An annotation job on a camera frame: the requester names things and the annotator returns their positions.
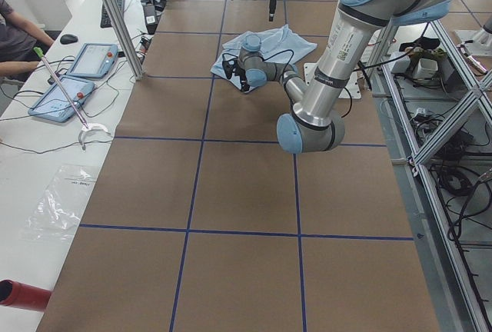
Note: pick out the metal rod green handle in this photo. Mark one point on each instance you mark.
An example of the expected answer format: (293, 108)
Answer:
(38, 51)

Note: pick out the white camera mast pedestal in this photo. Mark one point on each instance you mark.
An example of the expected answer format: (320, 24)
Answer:
(349, 88)

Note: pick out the white curved bracket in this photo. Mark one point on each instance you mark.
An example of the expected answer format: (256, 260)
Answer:
(90, 128)

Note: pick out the blue teach pendant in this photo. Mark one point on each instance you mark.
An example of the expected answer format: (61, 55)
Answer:
(54, 106)
(94, 60)

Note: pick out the clear plastic bag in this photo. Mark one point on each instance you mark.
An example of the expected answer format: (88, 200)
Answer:
(59, 210)

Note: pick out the lower blue teach pendant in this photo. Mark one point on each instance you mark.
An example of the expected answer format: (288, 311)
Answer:
(54, 106)

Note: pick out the aluminium frame post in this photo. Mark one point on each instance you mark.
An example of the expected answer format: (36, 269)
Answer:
(119, 26)

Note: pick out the black computer mouse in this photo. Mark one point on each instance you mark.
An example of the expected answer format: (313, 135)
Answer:
(67, 39)

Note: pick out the red cylinder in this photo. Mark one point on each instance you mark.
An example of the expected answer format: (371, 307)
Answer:
(23, 296)

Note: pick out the black box with label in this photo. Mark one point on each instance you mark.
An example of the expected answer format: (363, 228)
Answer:
(151, 18)

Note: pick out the light blue button-up shirt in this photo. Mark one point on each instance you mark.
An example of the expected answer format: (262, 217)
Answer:
(263, 55)

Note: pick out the seated person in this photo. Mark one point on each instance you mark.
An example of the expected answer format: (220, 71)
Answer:
(19, 37)

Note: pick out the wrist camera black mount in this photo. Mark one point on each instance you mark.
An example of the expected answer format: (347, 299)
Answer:
(230, 67)

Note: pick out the upper blue teach pendant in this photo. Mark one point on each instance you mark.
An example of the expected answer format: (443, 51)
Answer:
(94, 60)

